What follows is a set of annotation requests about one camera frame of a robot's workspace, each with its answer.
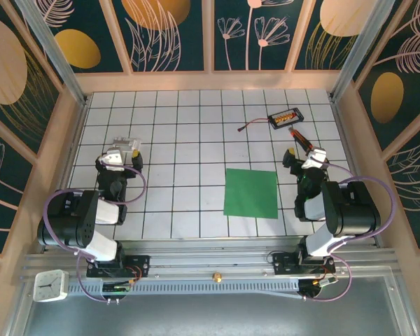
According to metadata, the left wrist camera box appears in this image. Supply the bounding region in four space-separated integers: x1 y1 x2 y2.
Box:
103 147 126 172

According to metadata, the aluminium corner post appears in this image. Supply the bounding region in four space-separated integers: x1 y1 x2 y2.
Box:
330 0 396 103
14 0 89 106

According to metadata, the green paper sheet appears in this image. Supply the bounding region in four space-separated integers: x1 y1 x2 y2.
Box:
223 167 279 218

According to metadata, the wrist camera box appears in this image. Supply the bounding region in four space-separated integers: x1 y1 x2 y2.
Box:
302 148 328 170
103 147 126 172

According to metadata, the aluminium side rail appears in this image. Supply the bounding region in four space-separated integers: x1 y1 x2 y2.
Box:
38 97 91 253
330 96 382 248

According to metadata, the grey slotted cable duct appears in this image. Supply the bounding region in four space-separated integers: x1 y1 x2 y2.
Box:
66 281 304 297

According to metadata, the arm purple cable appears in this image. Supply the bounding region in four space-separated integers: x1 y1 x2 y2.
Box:
302 159 396 302
43 160 148 304

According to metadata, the aluminium front rail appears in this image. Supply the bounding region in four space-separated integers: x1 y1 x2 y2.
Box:
20 239 398 281

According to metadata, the grey metal sheet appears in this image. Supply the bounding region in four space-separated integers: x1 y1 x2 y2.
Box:
5 276 419 336

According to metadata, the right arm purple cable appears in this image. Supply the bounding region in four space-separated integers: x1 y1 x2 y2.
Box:
302 159 396 302

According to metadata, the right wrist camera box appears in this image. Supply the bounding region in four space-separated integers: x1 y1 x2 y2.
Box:
302 148 328 170

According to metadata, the thin red cable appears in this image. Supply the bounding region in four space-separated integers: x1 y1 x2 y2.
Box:
237 117 272 133

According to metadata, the black board with gold connectors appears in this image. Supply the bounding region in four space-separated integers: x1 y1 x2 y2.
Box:
267 107 305 130

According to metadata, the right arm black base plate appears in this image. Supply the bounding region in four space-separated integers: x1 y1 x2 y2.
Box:
272 252 336 277

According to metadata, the orange black utility knife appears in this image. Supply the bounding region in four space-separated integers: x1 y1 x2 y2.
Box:
288 128 315 152

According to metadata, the white square clock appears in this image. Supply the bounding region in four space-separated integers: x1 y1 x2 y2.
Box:
33 269 69 304

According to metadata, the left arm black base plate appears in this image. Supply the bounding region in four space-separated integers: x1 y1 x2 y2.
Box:
86 254 151 279

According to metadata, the white plastic part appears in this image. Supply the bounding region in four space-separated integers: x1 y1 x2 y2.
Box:
112 136 142 155

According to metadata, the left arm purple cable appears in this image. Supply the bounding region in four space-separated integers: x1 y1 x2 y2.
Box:
43 160 148 304

